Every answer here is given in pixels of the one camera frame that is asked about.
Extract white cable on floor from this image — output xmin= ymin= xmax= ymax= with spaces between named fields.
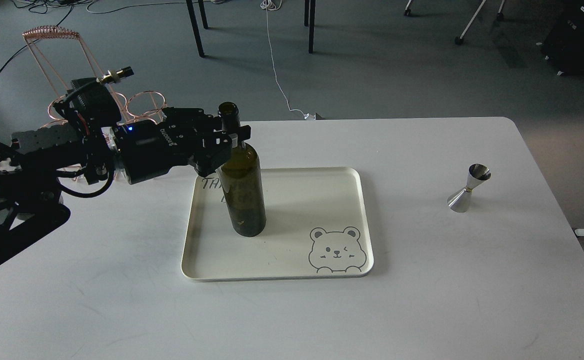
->
xmin=260 ymin=0 xmax=317 ymax=121

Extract black cables on floor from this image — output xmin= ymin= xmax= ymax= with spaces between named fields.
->
xmin=0 ymin=0 xmax=123 ymax=96

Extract silver metal jigger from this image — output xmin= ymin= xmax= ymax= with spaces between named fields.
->
xmin=447 ymin=163 xmax=492 ymax=213

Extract black table legs left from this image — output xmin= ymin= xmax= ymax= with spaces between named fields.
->
xmin=186 ymin=0 xmax=210 ymax=59

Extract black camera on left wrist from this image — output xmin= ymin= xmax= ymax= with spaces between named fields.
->
xmin=66 ymin=66 xmax=134 ymax=127

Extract rose gold wire bottle rack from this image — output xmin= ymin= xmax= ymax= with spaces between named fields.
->
xmin=22 ymin=25 xmax=167 ymax=124

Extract cream tray with bear print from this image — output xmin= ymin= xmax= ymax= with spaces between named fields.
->
xmin=181 ymin=167 xmax=375 ymax=281

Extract black table legs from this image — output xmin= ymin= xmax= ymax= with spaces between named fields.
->
xmin=303 ymin=0 xmax=317 ymax=54
xmin=186 ymin=0 xmax=210 ymax=59

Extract black table legs right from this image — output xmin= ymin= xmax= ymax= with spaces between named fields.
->
xmin=303 ymin=0 xmax=317 ymax=54

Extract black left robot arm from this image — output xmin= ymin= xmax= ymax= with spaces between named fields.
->
xmin=0 ymin=107 xmax=251 ymax=265

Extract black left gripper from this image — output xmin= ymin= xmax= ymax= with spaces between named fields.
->
xmin=112 ymin=107 xmax=252 ymax=185

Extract white chair base with castors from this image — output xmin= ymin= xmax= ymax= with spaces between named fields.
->
xmin=403 ymin=0 xmax=508 ymax=46

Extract black equipment in corner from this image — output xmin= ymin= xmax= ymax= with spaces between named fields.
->
xmin=541 ymin=0 xmax=584 ymax=76

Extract dark green wine bottle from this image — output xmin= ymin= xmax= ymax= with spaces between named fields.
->
xmin=218 ymin=101 xmax=267 ymax=237

